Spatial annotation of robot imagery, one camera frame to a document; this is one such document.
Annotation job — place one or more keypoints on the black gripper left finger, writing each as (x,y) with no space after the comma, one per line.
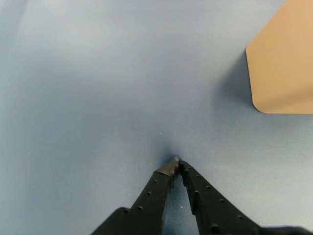
(149,208)

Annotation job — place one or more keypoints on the tan rounded square box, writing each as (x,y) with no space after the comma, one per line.
(283,68)

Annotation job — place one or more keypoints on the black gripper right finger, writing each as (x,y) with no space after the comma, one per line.
(210,210)

